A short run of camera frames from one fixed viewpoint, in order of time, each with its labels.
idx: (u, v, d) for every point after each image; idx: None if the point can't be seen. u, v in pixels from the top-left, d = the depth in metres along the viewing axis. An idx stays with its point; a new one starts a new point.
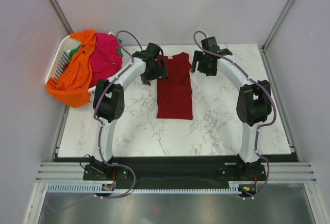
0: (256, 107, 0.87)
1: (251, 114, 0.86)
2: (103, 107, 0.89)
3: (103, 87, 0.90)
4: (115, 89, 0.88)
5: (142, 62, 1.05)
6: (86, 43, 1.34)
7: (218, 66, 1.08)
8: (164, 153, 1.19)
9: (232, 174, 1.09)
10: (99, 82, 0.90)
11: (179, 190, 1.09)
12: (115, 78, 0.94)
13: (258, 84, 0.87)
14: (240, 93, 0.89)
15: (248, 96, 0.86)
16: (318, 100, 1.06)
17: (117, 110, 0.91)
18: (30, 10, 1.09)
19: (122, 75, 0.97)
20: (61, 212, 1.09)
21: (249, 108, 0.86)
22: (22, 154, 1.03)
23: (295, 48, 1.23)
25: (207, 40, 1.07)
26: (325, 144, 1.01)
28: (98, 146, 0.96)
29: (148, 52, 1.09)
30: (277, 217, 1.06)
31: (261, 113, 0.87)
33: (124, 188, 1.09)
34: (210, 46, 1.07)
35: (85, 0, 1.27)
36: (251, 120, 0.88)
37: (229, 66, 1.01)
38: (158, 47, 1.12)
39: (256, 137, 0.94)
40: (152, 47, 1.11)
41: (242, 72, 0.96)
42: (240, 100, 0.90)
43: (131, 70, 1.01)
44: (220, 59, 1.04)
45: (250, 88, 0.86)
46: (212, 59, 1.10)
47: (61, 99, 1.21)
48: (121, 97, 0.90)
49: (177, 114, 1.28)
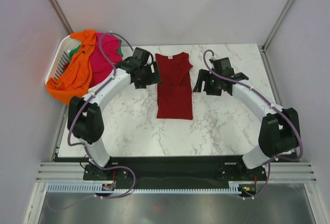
0: (283, 140, 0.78)
1: (277, 148, 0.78)
2: (78, 128, 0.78)
3: (77, 106, 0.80)
4: (90, 110, 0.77)
5: (125, 73, 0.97)
6: (85, 43, 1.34)
7: (233, 92, 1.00)
8: (163, 153, 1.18)
9: (232, 174, 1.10)
10: (73, 101, 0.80)
11: (179, 190, 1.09)
12: (92, 97, 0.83)
13: (283, 115, 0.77)
14: (262, 124, 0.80)
15: (273, 128, 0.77)
16: (318, 101, 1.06)
17: (96, 131, 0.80)
18: (30, 10, 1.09)
19: (101, 91, 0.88)
20: (61, 212, 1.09)
21: (274, 142, 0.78)
22: (23, 155, 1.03)
23: (295, 48, 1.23)
25: (219, 63, 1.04)
26: (325, 144, 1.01)
28: (89, 157, 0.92)
29: (135, 61, 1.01)
30: (277, 217, 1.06)
31: (287, 146, 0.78)
33: (125, 188, 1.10)
34: (223, 69, 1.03)
35: (85, 0, 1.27)
36: (276, 153, 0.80)
37: (246, 92, 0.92)
38: (146, 52, 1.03)
39: (268, 160, 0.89)
40: (138, 53, 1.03)
41: (263, 100, 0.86)
42: (263, 130, 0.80)
43: (112, 85, 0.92)
44: (236, 85, 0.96)
45: (274, 120, 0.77)
46: (226, 84, 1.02)
47: (61, 98, 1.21)
48: (98, 116, 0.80)
49: (177, 114, 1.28)
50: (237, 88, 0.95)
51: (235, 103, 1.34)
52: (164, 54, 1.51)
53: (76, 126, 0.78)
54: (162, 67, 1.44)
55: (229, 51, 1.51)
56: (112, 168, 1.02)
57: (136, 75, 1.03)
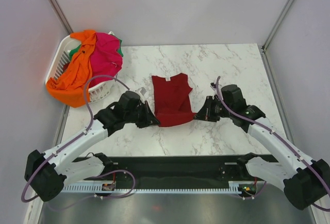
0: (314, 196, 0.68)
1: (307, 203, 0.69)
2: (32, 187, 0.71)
3: (35, 163, 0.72)
4: (45, 172, 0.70)
5: (100, 127, 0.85)
6: (86, 43, 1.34)
7: (249, 130, 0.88)
8: (164, 153, 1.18)
9: (232, 174, 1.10)
10: (33, 155, 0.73)
11: (179, 190, 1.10)
12: (53, 155, 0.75)
13: (314, 170, 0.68)
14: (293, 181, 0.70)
15: (306, 188, 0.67)
16: (318, 101, 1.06)
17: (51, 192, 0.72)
18: (30, 10, 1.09)
19: (65, 149, 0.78)
20: (61, 211, 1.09)
21: (305, 200, 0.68)
22: (23, 155, 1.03)
23: (295, 48, 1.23)
25: (231, 94, 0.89)
26: (325, 144, 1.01)
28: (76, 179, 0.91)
29: (119, 110, 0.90)
30: (277, 217, 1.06)
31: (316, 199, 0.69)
33: (125, 188, 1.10)
34: (235, 101, 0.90)
35: (84, 0, 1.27)
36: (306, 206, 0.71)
37: (266, 136, 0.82)
38: (132, 100, 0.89)
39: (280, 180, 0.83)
40: (124, 102, 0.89)
41: (290, 149, 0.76)
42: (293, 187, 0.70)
43: (84, 140, 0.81)
44: (253, 123, 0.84)
45: (307, 179, 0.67)
46: (241, 120, 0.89)
47: (61, 99, 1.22)
48: (54, 179, 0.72)
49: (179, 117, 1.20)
50: (255, 130, 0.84)
51: None
52: (163, 54, 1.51)
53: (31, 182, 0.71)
54: (157, 91, 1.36)
55: (229, 51, 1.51)
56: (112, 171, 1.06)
57: (115, 128, 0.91)
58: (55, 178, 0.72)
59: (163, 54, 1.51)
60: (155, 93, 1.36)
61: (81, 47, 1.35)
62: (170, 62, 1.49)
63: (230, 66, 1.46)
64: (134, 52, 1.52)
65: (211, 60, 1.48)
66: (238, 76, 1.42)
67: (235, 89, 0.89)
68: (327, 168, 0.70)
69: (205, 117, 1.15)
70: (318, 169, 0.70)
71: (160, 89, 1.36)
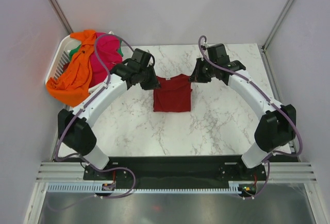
0: (279, 135, 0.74)
1: (274, 143, 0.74)
2: (68, 141, 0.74)
3: (65, 120, 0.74)
4: (78, 126, 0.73)
5: (119, 80, 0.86)
6: (86, 43, 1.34)
7: (230, 84, 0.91)
8: (164, 153, 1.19)
9: (232, 174, 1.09)
10: (61, 114, 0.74)
11: (179, 190, 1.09)
12: (81, 110, 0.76)
13: (281, 111, 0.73)
14: (261, 122, 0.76)
15: (271, 126, 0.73)
16: (318, 101, 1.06)
17: (85, 145, 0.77)
18: (30, 10, 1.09)
19: (92, 103, 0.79)
20: (61, 211, 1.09)
21: (269, 137, 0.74)
22: (23, 154, 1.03)
23: (295, 48, 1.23)
25: (215, 49, 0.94)
26: (325, 144, 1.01)
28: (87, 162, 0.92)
29: (134, 64, 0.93)
30: (277, 217, 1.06)
31: (283, 141, 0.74)
33: (124, 188, 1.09)
34: (218, 56, 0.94)
35: (84, 0, 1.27)
36: (274, 148, 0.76)
37: (244, 85, 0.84)
38: (146, 54, 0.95)
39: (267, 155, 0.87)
40: (138, 56, 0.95)
41: (262, 95, 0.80)
42: (260, 128, 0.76)
43: (106, 95, 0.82)
44: (232, 75, 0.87)
45: (274, 118, 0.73)
46: (221, 73, 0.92)
47: (61, 98, 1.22)
48: (87, 131, 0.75)
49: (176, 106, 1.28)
50: (234, 80, 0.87)
51: (243, 116, 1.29)
52: (163, 54, 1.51)
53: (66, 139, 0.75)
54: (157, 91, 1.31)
55: (229, 51, 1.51)
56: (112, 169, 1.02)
57: (133, 80, 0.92)
58: (88, 131, 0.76)
59: (163, 54, 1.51)
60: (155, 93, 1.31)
61: (81, 47, 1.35)
62: (170, 62, 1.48)
63: None
64: None
65: None
66: None
67: (219, 45, 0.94)
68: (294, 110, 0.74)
69: (195, 79, 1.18)
70: (285, 110, 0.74)
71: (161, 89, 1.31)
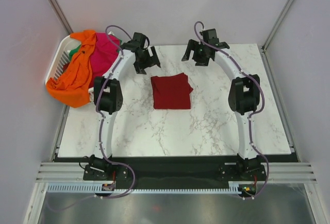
0: (245, 98, 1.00)
1: (241, 104, 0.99)
2: (103, 101, 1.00)
3: (100, 84, 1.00)
4: (112, 84, 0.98)
5: (130, 52, 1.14)
6: (86, 43, 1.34)
7: (215, 58, 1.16)
8: (164, 153, 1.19)
9: (232, 174, 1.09)
10: (97, 79, 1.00)
11: (179, 190, 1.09)
12: (111, 74, 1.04)
13: (250, 77, 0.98)
14: (231, 86, 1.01)
15: (239, 88, 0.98)
16: (317, 101, 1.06)
17: (118, 102, 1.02)
18: (30, 10, 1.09)
19: (116, 69, 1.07)
20: (61, 211, 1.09)
21: (238, 99, 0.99)
22: (23, 154, 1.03)
23: (294, 48, 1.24)
25: (207, 32, 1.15)
26: (324, 144, 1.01)
28: (99, 140, 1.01)
29: (135, 42, 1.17)
30: (277, 217, 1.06)
31: (248, 102, 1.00)
33: (124, 188, 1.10)
34: (210, 38, 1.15)
35: (85, 0, 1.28)
36: (242, 108, 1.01)
37: (225, 58, 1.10)
38: (143, 35, 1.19)
39: (249, 127, 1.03)
40: (137, 36, 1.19)
41: (235, 66, 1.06)
42: (232, 91, 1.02)
43: (124, 63, 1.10)
44: (217, 51, 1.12)
45: (241, 82, 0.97)
46: (210, 50, 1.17)
47: (61, 98, 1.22)
48: (118, 90, 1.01)
49: (175, 104, 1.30)
50: (218, 55, 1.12)
51: None
52: (163, 54, 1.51)
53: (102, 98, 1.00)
54: (158, 90, 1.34)
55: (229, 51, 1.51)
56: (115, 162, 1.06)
57: (139, 54, 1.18)
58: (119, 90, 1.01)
59: (163, 54, 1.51)
60: (156, 91, 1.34)
61: (81, 47, 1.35)
62: (170, 62, 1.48)
63: None
64: None
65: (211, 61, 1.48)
66: None
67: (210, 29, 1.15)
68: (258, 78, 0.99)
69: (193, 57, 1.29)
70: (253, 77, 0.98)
71: (161, 87, 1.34)
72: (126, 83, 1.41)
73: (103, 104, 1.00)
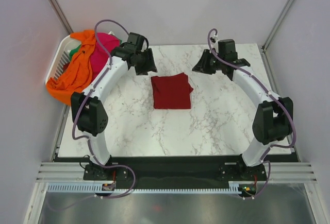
0: (275, 127, 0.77)
1: (269, 134, 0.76)
2: (83, 121, 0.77)
3: (79, 101, 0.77)
4: (92, 104, 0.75)
5: (121, 61, 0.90)
6: (85, 43, 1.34)
7: (234, 78, 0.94)
8: (164, 153, 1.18)
9: (232, 174, 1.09)
10: (74, 96, 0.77)
11: (179, 190, 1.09)
12: (92, 90, 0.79)
13: (279, 103, 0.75)
14: (258, 110, 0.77)
15: (267, 116, 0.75)
16: (318, 101, 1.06)
17: (100, 124, 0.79)
18: (30, 10, 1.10)
19: (100, 83, 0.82)
20: (61, 211, 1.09)
21: (266, 128, 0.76)
22: (23, 154, 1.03)
23: (295, 48, 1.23)
25: (225, 45, 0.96)
26: (325, 144, 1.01)
28: (91, 154, 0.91)
29: (129, 46, 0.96)
30: (277, 217, 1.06)
31: (280, 134, 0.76)
33: (124, 188, 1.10)
34: (227, 52, 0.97)
35: (85, 0, 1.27)
36: (268, 140, 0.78)
37: (246, 79, 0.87)
38: (140, 36, 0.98)
39: (265, 151, 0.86)
40: (133, 38, 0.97)
41: (261, 87, 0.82)
42: (258, 118, 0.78)
43: (111, 74, 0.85)
44: (236, 70, 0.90)
45: (270, 107, 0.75)
46: (227, 68, 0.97)
47: (61, 98, 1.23)
48: (101, 109, 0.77)
49: (176, 104, 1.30)
50: (237, 73, 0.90)
51: (243, 116, 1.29)
52: (163, 54, 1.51)
53: (80, 119, 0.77)
54: (159, 90, 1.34)
55: None
56: (113, 167, 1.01)
57: (133, 60, 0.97)
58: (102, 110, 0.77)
59: (163, 54, 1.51)
60: (157, 91, 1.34)
61: (81, 47, 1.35)
62: (170, 62, 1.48)
63: None
64: None
65: None
66: None
67: (229, 40, 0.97)
68: (290, 101, 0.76)
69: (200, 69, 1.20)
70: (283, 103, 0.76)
71: (162, 87, 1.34)
72: (126, 83, 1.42)
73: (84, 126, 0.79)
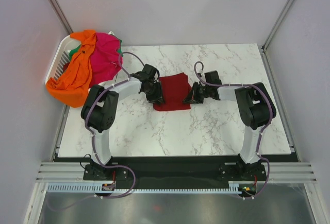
0: (258, 109, 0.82)
1: (254, 116, 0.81)
2: (93, 116, 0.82)
3: (96, 94, 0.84)
4: (111, 97, 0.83)
5: (137, 81, 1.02)
6: (86, 43, 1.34)
7: (220, 96, 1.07)
8: (164, 153, 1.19)
9: (232, 174, 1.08)
10: (94, 87, 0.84)
11: (179, 190, 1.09)
12: (112, 86, 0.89)
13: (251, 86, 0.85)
14: (237, 97, 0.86)
15: (244, 99, 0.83)
16: (318, 101, 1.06)
17: (109, 120, 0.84)
18: (30, 10, 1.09)
19: (119, 86, 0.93)
20: (61, 211, 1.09)
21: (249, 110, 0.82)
22: (23, 154, 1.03)
23: (295, 48, 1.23)
25: (209, 74, 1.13)
26: (325, 144, 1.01)
28: (93, 152, 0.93)
29: (144, 74, 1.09)
30: (277, 217, 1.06)
31: (264, 114, 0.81)
33: (124, 188, 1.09)
34: (212, 80, 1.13)
35: (85, 0, 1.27)
36: (256, 123, 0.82)
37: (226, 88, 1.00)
38: (153, 68, 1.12)
39: (259, 138, 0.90)
40: (147, 68, 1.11)
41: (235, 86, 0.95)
42: (240, 105, 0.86)
43: (127, 85, 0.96)
44: (219, 88, 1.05)
45: (243, 90, 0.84)
46: (214, 92, 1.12)
47: (61, 98, 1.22)
48: (115, 105, 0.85)
49: (175, 105, 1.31)
50: (221, 89, 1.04)
51: None
52: (163, 54, 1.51)
53: (93, 112, 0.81)
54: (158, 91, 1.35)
55: (229, 51, 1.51)
56: (113, 167, 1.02)
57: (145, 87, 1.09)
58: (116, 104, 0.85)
59: (163, 54, 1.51)
60: None
61: (81, 47, 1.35)
62: (170, 62, 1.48)
63: (230, 66, 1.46)
64: (134, 52, 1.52)
65: (211, 60, 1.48)
66: (238, 76, 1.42)
67: (213, 71, 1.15)
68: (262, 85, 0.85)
69: (191, 98, 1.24)
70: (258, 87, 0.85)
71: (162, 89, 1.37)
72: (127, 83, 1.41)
73: (93, 119, 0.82)
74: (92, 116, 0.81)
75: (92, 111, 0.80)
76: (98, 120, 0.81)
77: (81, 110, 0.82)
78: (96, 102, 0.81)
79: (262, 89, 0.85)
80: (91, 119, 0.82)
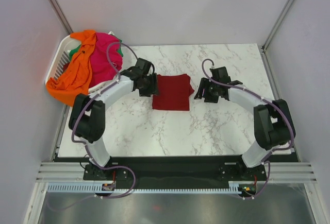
0: (277, 131, 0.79)
1: (271, 138, 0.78)
2: (81, 126, 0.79)
3: (82, 104, 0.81)
4: (95, 106, 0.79)
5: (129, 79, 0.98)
6: (86, 43, 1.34)
7: (230, 96, 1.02)
8: (164, 153, 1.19)
9: (232, 174, 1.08)
10: (79, 98, 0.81)
11: (179, 190, 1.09)
12: (98, 95, 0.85)
13: (274, 105, 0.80)
14: (254, 114, 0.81)
15: (264, 118, 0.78)
16: (318, 101, 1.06)
17: (98, 130, 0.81)
18: (30, 10, 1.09)
19: (106, 91, 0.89)
20: (61, 211, 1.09)
21: (267, 133, 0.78)
22: (23, 154, 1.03)
23: (294, 48, 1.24)
25: (217, 71, 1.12)
26: (325, 144, 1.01)
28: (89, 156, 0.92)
29: (137, 70, 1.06)
30: (277, 217, 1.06)
31: (282, 137, 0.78)
33: (124, 188, 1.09)
34: (220, 76, 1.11)
35: (85, 0, 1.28)
36: (271, 144, 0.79)
37: (241, 93, 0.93)
38: (147, 63, 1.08)
39: (265, 154, 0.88)
40: (141, 64, 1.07)
41: (254, 95, 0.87)
42: (256, 122, 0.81)
43: (116, 88, 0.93)
44: (230, 88, 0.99)
45: (265, 109, 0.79)
46: (223, 90, 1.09)
47: (61, 98, 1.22)
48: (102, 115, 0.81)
49: (172, 105, 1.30)
50: (233, 91, 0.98)
51: (244, 116, 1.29)
52: (163, 54, 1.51)
53: (80, 123, 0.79)
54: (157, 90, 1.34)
55: (229, 51, 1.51)
56: (114, 167, 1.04)
57: (139, 83, 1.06)
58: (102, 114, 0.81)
59: (163, 55, 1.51)
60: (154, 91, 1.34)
61: (81, 47, 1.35)
62: (170, 62, 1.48)
63: (230, 66, 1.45)
64: (134, 52, 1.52)
65: (211, 60, 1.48)
66: (238, 76, 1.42)
67: (221, 68, 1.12)
68: (283, 102, 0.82)
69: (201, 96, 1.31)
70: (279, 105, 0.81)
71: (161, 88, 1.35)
72: None
73: (81, 131, 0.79)
74: (79, 127, 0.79)
75: (78, 122, 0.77)
76: (86, 132, 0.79)
77: (68, 123, 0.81)
78: (82, 112, 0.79)
79: (283, 109, 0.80)
80: (79, 130, 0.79)
